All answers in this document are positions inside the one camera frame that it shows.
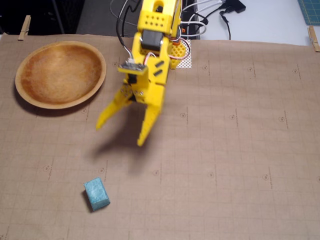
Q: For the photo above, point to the small camera circuit board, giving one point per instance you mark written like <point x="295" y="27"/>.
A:
<point x="132" y="67"/>

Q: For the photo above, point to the round wooden bowl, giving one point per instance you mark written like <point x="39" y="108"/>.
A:
<point x="60" y="75"/>

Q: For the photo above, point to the brown grid paper mat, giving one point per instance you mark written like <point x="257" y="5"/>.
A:
<point x="225" y="150"/>

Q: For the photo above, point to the green cutting mat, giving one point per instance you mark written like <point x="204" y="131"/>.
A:
<point x="311" y="11"/>

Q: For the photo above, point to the black power adapter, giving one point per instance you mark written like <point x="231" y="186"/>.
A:
<point x="237" y="6"/>

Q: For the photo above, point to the yellow gripper with servo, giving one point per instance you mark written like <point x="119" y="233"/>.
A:
<point x="153" y="94"/>

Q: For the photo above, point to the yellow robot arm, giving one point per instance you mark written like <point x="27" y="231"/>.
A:
<point x="155" y="21"/>

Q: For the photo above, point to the wooden clothespin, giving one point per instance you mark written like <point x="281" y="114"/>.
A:
<point x="313" y="38"/>
<point x="25" y="27"/>

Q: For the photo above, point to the white mesh mat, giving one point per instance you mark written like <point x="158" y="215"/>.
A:
<point x="186" y="63"/>

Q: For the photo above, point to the blue block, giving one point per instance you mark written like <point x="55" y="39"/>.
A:
<point x="97" y="193"/>

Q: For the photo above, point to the yellow robot base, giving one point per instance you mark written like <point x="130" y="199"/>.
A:
<point x="178" y="51"/>

